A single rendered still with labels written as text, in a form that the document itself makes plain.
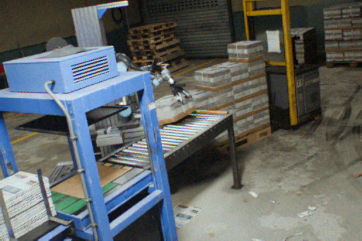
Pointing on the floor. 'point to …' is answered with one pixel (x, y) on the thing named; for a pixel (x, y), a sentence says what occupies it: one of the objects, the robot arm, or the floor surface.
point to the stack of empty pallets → (148, 41)
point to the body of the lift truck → (310, 87)
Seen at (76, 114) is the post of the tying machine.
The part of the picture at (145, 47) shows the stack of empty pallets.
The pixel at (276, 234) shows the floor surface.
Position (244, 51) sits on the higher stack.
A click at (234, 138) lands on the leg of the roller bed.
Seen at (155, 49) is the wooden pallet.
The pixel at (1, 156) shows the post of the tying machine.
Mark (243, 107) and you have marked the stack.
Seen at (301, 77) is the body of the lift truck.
